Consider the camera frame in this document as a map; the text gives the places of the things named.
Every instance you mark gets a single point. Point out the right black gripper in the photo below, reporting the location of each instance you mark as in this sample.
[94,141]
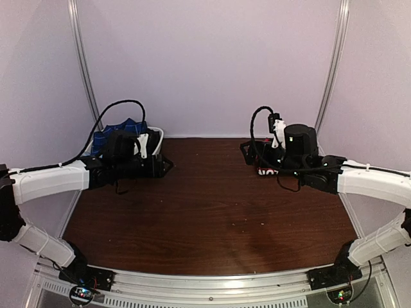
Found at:
[249,158]

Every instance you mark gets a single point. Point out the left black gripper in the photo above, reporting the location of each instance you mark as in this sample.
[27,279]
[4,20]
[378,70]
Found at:
[155,168]

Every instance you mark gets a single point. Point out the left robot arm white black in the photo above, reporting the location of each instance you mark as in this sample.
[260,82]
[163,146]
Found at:
[87,173]

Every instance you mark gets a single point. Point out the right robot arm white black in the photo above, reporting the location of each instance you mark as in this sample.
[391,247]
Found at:
[334,175]

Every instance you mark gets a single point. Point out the red black plaid folded shirt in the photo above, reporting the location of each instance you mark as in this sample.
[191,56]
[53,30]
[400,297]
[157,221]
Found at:
[269,154]

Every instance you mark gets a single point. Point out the white plastic bin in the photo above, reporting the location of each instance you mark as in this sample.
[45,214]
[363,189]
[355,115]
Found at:
[150,138]

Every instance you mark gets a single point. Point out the left circuit board with leds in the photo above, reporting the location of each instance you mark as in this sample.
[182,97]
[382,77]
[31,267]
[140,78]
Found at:
[79,295]

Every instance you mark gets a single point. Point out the circuit board with leds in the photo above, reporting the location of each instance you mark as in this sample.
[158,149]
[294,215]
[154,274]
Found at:
[340,296]
[79,295]

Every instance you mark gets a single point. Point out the right circuit board with leds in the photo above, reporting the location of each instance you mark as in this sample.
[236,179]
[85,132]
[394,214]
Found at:
[340,296]

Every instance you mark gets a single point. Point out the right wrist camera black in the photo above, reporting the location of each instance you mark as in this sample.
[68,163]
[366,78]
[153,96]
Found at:
[300,140]

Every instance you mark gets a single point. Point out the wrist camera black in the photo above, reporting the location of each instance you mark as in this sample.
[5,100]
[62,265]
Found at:
[121,146]
[300,140]

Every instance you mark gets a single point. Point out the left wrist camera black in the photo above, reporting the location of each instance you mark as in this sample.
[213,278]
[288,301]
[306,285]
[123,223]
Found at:
[121,146]

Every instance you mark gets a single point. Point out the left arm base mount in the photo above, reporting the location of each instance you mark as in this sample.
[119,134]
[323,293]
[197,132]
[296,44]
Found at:
[94,278]

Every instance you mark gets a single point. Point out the aluminium front rail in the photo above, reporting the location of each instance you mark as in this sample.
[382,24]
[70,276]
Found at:
[280,289]

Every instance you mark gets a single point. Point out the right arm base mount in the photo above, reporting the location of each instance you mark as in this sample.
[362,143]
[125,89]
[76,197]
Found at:
[330,276]

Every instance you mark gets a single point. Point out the right aluminium frame post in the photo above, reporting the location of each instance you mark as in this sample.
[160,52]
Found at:
[338,46]

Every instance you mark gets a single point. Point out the aluminium frame post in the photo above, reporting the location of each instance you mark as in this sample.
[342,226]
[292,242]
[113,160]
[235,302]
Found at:
[81,56]
[338,46]

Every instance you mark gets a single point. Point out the left aluminium frame post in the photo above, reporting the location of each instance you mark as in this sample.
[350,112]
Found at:
[81,56]

